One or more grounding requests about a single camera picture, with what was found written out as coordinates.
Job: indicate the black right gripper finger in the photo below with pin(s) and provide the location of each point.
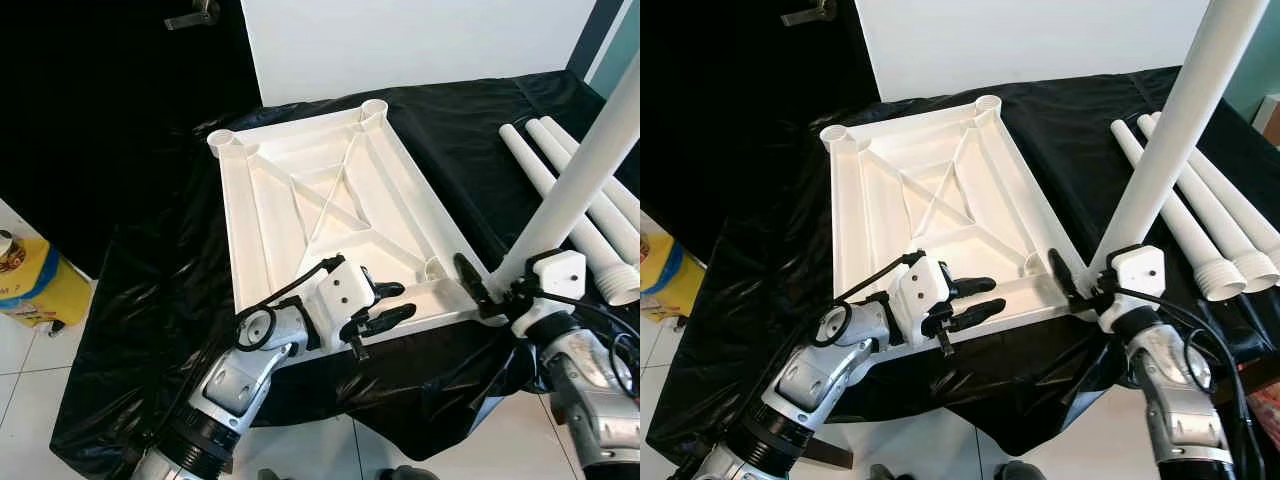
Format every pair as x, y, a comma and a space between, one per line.
1065, 280
474, 287

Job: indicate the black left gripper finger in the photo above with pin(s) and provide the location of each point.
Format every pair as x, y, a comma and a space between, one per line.
385, 320
975, 314
972, 286
388, 291

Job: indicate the white plastic table top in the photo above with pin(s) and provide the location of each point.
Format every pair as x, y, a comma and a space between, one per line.
330, 200
940, 200

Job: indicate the white plastic table leg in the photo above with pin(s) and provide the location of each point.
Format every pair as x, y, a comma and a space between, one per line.
575, 190
610, 270
1180, 130
1227, 232
545, 140
1192, 235
562, 130
1252, 210

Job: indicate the black plastic table cover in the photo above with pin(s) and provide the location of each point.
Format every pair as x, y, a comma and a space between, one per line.
450, 150
1060, 150

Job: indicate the dark grey robot right leg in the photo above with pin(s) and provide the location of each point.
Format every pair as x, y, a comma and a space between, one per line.
408, 473
1020, 472

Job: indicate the dark grey robot leg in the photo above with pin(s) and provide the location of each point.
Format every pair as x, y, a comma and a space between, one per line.
274, 474
1020, 472
408, 473
884, 473

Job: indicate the dark grey robot left leg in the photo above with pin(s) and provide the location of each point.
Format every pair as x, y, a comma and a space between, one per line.
884, 473
274, 474

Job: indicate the yellow and blue box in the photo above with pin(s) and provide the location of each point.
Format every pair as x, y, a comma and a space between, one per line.
675, 285
55, 290

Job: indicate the brown wooden table leg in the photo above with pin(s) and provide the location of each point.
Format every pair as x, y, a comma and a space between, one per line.
830, 455

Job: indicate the pink shopping bag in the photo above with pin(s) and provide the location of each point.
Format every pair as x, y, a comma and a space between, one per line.
1265, 400

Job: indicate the brown and white flat panel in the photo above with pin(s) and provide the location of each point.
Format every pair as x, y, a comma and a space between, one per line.
1270, 118

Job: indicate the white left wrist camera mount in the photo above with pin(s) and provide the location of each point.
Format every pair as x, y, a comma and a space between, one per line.
345, 295
920, 290

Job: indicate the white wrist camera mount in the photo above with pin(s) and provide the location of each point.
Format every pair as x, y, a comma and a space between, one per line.
920, 290
1135, 270
555, 275
345, 295

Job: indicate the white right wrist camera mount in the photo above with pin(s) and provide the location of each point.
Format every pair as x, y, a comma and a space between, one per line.
1135, 270
555, 275

